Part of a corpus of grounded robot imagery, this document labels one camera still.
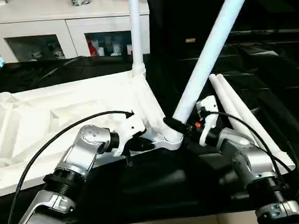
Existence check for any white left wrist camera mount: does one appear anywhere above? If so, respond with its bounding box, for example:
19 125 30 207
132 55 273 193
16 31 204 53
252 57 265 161
110 109 150 158

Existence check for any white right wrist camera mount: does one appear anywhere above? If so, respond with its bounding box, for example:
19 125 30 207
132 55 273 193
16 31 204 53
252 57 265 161
194 95 222 147

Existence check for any red white bottle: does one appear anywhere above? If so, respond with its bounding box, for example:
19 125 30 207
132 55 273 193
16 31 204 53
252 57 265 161
87 37 99 57

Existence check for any white plastic table top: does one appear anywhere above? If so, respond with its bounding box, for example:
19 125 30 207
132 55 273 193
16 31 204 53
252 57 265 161
0 65 189 199

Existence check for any black backdrop cloth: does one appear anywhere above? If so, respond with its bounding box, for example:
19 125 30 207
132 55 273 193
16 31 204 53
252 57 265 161
145 0 299 54

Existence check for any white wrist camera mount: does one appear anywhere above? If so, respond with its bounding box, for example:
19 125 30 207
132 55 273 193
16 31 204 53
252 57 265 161
194 95 222 147
110 109 150 158

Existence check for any black left wrist camera cable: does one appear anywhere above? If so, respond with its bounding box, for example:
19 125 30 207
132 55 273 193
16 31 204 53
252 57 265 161
0 108 143 224

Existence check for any white plastic table leg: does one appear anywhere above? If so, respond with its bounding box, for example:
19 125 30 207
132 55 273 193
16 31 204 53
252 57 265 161
162 0 264 128
215 69 296 180
208 71 247 137
125 0 148 80

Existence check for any white glass-door cabinet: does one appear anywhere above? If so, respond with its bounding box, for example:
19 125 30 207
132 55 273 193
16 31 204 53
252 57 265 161
0 0 153 66

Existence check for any black work surface mat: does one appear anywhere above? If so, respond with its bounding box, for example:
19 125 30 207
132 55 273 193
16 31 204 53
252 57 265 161
0 39 299 224

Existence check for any dark grey tube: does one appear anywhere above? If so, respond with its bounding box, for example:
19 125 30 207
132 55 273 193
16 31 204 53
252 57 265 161
232 26 299 39

